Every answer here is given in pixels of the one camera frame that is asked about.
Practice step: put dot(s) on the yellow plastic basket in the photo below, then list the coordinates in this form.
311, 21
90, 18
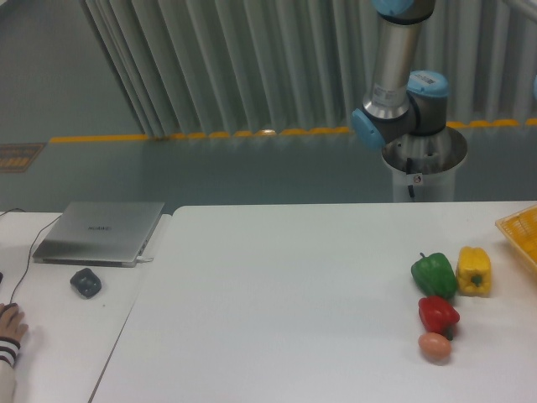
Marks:
520, 231

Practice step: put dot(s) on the striped sleeve forearm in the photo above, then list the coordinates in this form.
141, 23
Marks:
9, 353

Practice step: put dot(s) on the yellow bell pepper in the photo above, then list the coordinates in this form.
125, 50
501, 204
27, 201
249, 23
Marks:
474, 272

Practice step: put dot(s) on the green bell pepper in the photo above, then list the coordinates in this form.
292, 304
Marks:
434, 276

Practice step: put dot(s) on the small black folded object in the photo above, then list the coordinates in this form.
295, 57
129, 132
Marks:
86, 283

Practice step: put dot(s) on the red bell pepper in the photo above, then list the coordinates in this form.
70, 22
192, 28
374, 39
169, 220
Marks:
438, 316

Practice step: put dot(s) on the silver laptop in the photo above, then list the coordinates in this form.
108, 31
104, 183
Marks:
104, 233

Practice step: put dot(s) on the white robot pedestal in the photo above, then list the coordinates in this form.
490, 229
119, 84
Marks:
423, 168

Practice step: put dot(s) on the brown egg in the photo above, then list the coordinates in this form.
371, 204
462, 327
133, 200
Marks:
434, 345

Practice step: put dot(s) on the person hand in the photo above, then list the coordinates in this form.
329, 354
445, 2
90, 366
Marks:
12, 322

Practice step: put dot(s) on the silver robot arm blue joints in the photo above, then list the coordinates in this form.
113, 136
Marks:
394, 63

